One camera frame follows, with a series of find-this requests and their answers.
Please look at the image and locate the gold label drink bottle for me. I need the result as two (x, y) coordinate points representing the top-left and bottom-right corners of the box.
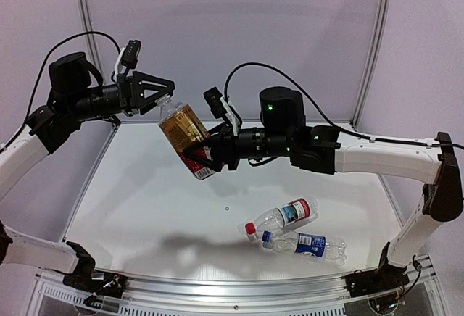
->
(157, 95), (215, 180)

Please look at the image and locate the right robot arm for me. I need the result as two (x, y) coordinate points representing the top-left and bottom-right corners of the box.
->
(183, 86), (463, 270)

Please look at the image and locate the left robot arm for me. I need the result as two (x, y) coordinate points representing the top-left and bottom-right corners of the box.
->
(1, 52), (175, 275)

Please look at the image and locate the red cap water bottle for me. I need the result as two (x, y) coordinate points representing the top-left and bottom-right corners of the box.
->
(236, 196), (319, 241)

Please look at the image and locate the blue cap water bottle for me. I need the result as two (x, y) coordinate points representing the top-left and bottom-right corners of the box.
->
(262, 230), (347, 265)

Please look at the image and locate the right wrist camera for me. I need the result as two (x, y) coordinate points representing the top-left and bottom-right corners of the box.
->
(203, 87), (242, 136)

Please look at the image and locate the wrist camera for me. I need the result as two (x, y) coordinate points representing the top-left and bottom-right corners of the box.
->
(111, 40), (141, 80)
(203, 87), (242, 136)

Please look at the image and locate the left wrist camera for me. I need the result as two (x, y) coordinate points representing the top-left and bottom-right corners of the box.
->
(111, 40), (141, 80)

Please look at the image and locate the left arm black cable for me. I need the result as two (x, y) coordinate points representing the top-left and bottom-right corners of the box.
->
(0, 31), (121, 150)

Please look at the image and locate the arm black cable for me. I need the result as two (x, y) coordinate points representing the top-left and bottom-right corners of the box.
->
(223, 62), (464, 150)
(0, 31), (121, 150)

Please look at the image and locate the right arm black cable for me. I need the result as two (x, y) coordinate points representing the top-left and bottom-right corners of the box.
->
(223, 62), (464, 150)

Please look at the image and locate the left aluminium wall post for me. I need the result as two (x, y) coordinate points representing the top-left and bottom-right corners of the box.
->
(78, 0), (120, 85)

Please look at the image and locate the aluminium wall post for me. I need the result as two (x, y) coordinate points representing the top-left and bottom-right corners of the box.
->
(78, 0), (120, 85)
(350, 0), (390, 130)

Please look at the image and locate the aluminium front rail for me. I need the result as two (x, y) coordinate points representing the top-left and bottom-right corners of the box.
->
(34, 254), (445, 316)

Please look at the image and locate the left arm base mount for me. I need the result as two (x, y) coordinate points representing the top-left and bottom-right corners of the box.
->
(62, 241), (128, 309)

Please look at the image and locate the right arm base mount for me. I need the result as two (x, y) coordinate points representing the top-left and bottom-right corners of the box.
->
(344, 256), (422, 315)

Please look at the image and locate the right aluminium wall post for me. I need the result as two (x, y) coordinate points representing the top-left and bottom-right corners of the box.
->
(350, 0), (390, 130)

